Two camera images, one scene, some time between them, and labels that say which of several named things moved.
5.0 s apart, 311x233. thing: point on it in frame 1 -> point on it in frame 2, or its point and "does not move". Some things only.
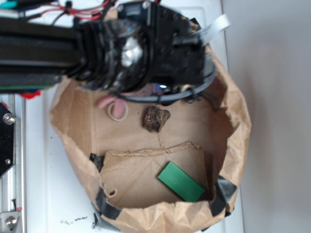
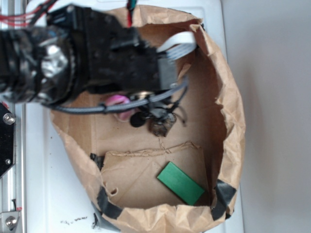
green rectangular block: x=181 y=183 does not move
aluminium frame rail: x=13 y=182 does not move
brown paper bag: x=149 y=167 does not move
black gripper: x=176 y=55 -> x=110 y=56
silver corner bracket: x=8 y=221 does not move
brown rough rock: x=155 y=118 -> x=161 y=126
